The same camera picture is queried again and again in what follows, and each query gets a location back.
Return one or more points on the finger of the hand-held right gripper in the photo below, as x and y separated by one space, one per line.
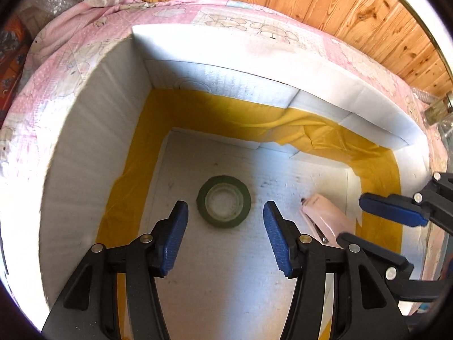
389 207
400 264

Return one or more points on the white cardboard box yellow tape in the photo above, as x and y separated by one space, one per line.
106 131

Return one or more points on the pink stapler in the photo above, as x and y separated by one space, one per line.
332 216

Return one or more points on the clear plastic bag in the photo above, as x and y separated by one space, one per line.
447 131

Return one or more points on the printed toy box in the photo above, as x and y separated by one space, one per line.
10 63

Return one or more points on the green tape roll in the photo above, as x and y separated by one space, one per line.
201 202

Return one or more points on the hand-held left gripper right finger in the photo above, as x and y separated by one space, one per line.
278 237

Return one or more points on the pink printed blanket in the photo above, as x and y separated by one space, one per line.
70 42

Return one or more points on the small glass bottle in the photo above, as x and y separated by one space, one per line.
437 111

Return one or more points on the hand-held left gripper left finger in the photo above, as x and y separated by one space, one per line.
175 233

